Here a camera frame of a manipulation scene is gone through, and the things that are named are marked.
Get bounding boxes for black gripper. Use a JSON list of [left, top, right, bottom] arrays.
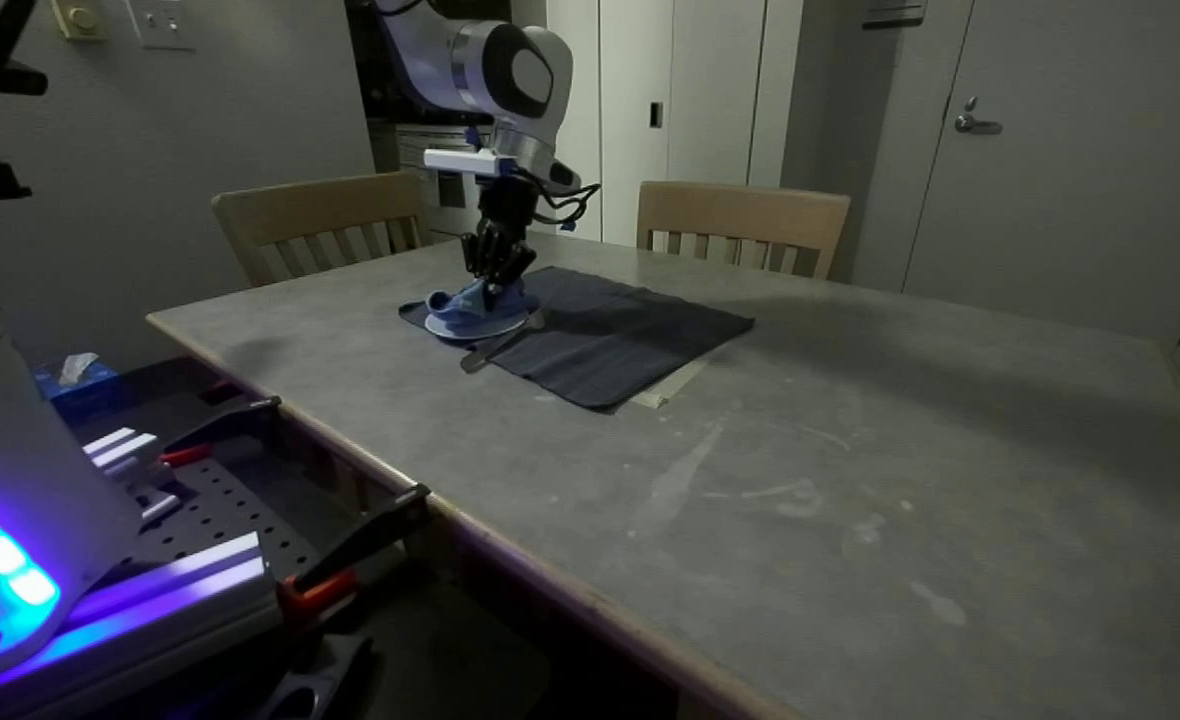
[[461, 172, 549, 300]]

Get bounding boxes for blue microfibre cloth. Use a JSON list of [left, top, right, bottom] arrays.
[[424, 277, 546, 346]]

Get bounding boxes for silver metal fork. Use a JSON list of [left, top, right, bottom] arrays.
[[461, 316, 549, 375]]

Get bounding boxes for white robot base blue lights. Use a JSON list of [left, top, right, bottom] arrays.
[[0, 226, 154, 703]]

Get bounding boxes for white round plate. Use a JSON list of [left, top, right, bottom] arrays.
[[420, 297, 540, 347]]

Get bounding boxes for white cabinet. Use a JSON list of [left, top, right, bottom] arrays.
[[392, 122, 484, 243]]

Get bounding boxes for dark grey woven placemat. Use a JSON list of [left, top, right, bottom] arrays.
[[396, 265, 760, 418]]

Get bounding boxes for light wooden slat-back chair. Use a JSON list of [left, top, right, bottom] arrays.
[[210, 169, 444, 289], [636, 177, 857, 283]]

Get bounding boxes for pale beige sheet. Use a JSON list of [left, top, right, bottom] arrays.
[[623, 332, 756, 418]]

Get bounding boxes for black perforated breadboard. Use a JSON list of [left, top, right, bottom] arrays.
[[60, 358, 399, 606]]

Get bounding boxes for blue tissue box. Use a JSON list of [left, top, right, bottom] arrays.
[[32, 347, 126, 405]]

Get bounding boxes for grey room door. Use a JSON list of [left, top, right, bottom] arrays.
[[902, 0, 1180, 354]]

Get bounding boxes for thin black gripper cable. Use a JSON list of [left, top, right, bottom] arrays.
[[540, 163, 604, 230]]

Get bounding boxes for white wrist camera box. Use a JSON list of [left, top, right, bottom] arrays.
[[420, 143, 540, 185]]

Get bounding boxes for black clamp orange handle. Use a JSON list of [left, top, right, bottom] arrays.
[[272, 482, 435, 633]]

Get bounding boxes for black clamp red handle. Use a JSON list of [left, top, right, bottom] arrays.
[[155, 391, 284, 474]]

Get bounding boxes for white wall outlet plate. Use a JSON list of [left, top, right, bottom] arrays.
[[126, 0, 205, 57]]

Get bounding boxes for small silver bracket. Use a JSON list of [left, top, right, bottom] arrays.
[[79, 425, 154, 474]]

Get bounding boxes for aluminium profile rail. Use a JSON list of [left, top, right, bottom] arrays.
[[0, 531, 284, 718]]

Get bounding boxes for grey wall box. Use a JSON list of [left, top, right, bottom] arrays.
[[862, 0, 931, 31]]

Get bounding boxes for yellowish wall switch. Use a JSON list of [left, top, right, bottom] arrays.
[[50, 0, 114, 45]]

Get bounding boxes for silver door lever handle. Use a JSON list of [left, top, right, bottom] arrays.
[[951, 96, 1010, 142]]

